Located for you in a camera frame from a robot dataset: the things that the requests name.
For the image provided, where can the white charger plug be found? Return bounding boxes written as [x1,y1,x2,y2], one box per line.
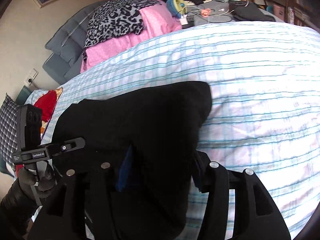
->
[180,15,188,27]

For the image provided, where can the dark plaid pillow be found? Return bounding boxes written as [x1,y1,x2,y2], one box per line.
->
[0,94,20,170]

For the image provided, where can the red orange cream blanket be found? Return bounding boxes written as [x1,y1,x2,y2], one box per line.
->
[34,87,63,136]

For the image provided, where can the wooden bookshelf with books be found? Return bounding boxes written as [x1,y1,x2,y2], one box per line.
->
[289,0,319,33]

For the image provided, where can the pink polka dot pillow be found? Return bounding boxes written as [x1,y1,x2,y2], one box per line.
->
[80,0,182,73]

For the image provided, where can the plaid white blue bedsheet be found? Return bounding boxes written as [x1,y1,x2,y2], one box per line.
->
[42,22,319,237]

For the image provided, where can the white wall socket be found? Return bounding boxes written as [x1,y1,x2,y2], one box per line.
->
[24,68,39,87]

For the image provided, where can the grey padded jacket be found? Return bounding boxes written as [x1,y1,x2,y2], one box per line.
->
[42,1,105,85]

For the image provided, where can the orange scissors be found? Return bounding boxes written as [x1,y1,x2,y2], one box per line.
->
[200,8,212,18]

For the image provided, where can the black folded garment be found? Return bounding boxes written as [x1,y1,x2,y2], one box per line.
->
[229,1,276,22]

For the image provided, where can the black gloved left hand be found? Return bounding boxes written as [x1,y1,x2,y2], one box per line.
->
[18,164,56,200]

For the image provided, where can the leopard print cloth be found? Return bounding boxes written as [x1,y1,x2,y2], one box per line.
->
[82,0,160,61]

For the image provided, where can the black pants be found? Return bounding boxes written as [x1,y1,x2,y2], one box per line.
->
[52,81,212,239]

